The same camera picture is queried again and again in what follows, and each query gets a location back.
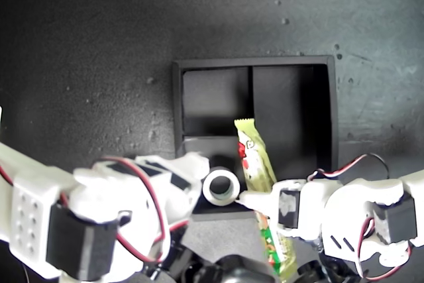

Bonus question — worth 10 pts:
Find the white tape roll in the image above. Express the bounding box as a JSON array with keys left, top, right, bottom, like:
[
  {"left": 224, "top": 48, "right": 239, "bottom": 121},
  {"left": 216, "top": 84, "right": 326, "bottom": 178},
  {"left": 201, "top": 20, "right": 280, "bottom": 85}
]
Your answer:
[{"left": 201, "top": 166, "right": 241, "bottom": 207}]

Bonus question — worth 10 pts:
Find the green printed snack bar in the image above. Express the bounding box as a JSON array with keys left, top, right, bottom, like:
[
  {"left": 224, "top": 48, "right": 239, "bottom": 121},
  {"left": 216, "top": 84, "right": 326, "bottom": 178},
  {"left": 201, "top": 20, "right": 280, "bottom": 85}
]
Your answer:
[{"left": 233, "top": 117, "right": 298, "bottom": 279}]

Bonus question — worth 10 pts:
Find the black compartment tray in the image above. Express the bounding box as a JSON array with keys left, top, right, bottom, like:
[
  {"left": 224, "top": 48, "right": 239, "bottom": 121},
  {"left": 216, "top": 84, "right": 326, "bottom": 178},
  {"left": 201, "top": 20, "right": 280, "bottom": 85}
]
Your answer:
[{"left": 171, "top": 54, "right": 339, "bottom": 223}]

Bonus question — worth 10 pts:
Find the red gripper servo wire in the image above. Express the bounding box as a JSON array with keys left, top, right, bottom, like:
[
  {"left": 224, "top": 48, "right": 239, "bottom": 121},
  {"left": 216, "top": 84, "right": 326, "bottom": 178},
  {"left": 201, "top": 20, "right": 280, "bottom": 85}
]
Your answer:
[{"left": 99, "top": 156, "right": 168, "bottom": 264}]

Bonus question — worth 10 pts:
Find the red white gripper wire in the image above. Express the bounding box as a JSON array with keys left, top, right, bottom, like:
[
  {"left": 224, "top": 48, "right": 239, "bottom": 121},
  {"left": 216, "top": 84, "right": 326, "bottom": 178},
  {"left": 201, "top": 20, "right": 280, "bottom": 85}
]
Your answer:
[{"left": 306, "top": 153, "right": 390, "bottom": 183}]

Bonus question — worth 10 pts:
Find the red arm servo wire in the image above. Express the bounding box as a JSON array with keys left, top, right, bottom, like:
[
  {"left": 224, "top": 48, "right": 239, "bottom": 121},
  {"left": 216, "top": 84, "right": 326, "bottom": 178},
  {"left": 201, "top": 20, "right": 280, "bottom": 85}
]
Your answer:
[{"left": 356, "top": 216, "right": 413, "bottom": 279}]

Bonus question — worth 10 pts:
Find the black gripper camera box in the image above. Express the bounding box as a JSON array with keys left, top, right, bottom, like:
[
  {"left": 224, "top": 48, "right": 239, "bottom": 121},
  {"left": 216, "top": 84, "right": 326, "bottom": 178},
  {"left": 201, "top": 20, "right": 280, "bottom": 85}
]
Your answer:
[
  {"left": 190, "top": 253, "right": 278, "bottom": 283},
  {"left": 296, "top": 253, "right": 364, "bottom": 283}
]

